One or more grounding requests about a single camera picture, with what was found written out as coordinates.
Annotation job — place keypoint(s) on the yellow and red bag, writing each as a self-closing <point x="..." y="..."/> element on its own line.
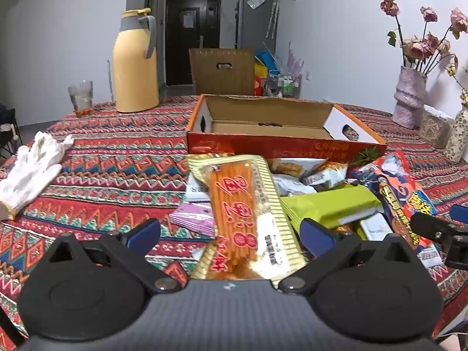
<point x="260" y="80"/>

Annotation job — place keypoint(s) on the yellow thermos jug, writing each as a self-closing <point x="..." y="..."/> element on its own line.
<point x="135" y="73"/>

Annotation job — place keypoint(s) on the blue plastic item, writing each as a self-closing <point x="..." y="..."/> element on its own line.
<point x="265" y="60"/>

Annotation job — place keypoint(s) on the white folded umbrella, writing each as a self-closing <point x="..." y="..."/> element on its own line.
<point x="272" y="14"/>

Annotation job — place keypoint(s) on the dried pink roses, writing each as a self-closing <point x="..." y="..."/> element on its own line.
<point x="420" y="49"/>

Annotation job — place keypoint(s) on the green snack packet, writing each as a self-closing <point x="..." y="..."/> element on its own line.
<point x="329" y="204"/>

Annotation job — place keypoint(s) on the white cotton glove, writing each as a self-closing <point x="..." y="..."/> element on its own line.
<point x="25" y="182"/>
<point x="51" y="146"/>

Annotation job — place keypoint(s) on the dark entrance door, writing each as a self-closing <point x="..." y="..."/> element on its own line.
<point x="190" y="44"/>

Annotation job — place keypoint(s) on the pink ceramic vase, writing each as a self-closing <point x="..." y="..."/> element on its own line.
<point x="409" y="95"/>

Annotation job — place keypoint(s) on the paper note on refrigerator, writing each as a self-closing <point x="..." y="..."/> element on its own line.
<point x="255" y="0"/>

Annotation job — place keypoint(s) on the grey refrigerator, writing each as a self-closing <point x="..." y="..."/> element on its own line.
<point x="256" y="25"/>

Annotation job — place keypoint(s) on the purple wall decoration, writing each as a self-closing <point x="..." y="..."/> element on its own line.
<point x="296" y="60"/>

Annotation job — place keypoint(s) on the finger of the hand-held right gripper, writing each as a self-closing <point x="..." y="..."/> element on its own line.
<point x="460" y="212"/>
<point x="435" y="228"/>

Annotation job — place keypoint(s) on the clear glass cup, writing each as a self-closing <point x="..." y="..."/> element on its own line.
<point x="81" y="98"/>

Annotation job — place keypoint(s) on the white oat crisp packet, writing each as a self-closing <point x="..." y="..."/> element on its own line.
<point x="325" y="175"/>
<point x="289" y="167"/>

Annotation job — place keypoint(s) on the brown cardboard box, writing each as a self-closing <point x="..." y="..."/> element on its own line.
<point x="223" y="80"/>

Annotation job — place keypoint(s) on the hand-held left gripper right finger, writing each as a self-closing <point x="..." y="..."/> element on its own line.
<point x="316" y="237"/>

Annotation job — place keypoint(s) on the white snack box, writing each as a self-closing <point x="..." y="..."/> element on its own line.
<point x="374" y="226"/>

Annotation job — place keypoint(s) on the white printed snack packet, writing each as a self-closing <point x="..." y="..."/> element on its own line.
<point x="195" y="190"/>

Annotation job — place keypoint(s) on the blue and orange snack packet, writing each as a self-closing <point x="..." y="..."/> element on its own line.
<point x="398" y="190"/>

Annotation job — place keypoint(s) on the yellow flower branches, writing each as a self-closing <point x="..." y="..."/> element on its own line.
<point x="464" y="95"/>

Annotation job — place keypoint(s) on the dark chair with clothes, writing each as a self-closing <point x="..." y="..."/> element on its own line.
<point x="9" y="128"/>

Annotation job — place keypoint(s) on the long orange stick snack packet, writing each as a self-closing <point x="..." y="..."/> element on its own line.
<point x="234" y="208"/>

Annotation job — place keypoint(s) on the orange cardboard box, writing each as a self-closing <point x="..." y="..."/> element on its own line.
<point x="256" y="147"/>

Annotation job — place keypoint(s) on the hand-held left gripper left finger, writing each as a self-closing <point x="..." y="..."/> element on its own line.
<point x="144" y="233"/>

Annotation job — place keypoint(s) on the floral patterned vase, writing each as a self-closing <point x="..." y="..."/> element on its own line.
<point x="459" y="135"/>

